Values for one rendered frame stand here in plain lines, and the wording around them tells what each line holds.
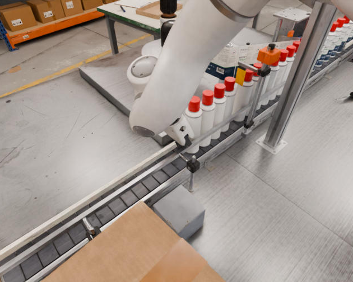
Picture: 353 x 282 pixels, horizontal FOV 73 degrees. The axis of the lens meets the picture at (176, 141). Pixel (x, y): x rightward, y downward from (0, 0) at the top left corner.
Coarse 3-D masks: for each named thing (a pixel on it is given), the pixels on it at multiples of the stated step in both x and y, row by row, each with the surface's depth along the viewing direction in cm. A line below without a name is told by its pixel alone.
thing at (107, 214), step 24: (312, 72) 117; (216, 144) 83; (144, 168) 75; (168, 168) 75; (144, 192) 69; (72, 216) 64; (96, 216) 65; (72, 240) 60; (0, 264) 56; (24, 264) 56; (48, 264) 56
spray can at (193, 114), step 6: (192, 102) 66; (198, 102) 66; (192, 108) 67; (198, 108) 67; (186, 114) 69; (192, 114) 68; (198, 114) 68; (192, 120) 69; (198, 120) 69; (192, 126) 70; (198, 126) 71; (198, 132) 73; (192, 138) 74; (198, 144) 78; (192, 150) 78; (198, 150) 80
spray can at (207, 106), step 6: (210, 90) 70; (204, 96) 68; (210, 96) 68; (204, 102) 70; (210, 102) 69; (204, 108) 70; (210, 108) 70; (204, 114) 71; (210, 114) 71; (204, 120) 73; (210, 120) 73; (204, 126) 75; (210, 126) 75; (204, 132) 76; (210, 138) 80; (204, 144) 81
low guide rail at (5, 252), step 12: (156, 156) 74; (132, 168) 71; (120, 180) 69; (96, 192) 65; (84, 204) 64; (60, 216) 60; (36, 228) 58; (48, 228) 60; (24, 240) 56; (0, 252) 54; (12, 252) 56
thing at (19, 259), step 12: (264, 96) 88; (228, 120) 79; (192, 144) 71; (156, 168) 65; (132, 180) 62; (120, 192) 60; (96, 204) 57; (84, 216) 55; (60, 228) 53; (48, 240) 51; (24, 252) 50; (12, 264) 48; (0, 276) 48
